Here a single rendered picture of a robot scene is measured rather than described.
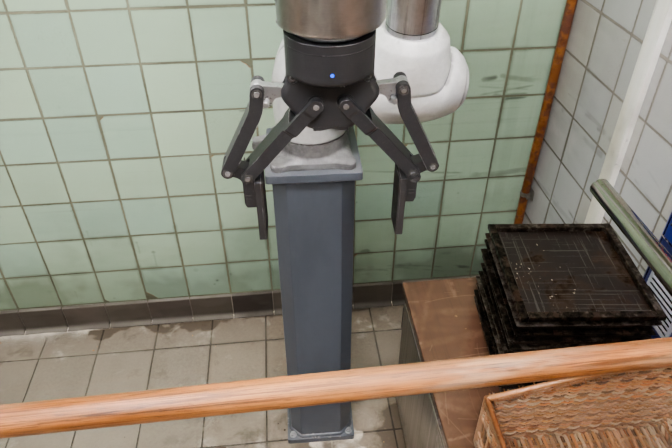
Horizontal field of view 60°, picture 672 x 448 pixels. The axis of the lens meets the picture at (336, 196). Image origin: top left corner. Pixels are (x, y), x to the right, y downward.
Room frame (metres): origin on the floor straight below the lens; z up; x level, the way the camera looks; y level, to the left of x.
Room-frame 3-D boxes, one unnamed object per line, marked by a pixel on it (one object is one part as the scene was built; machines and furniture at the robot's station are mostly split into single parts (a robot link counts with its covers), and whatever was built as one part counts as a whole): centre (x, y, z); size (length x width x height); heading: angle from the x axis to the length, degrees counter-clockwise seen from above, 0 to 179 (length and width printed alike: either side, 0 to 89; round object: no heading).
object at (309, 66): (0.46, 0.01, 1.47); 0.08 x 0.07 x 0.09; 93
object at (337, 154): (1.10, 0.07, 1.03); 0.22 x 0.18 x 0.06; 95
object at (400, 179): (0.46, -0.06, 1.33); 0.03 x 0.01 x 0.07; 3
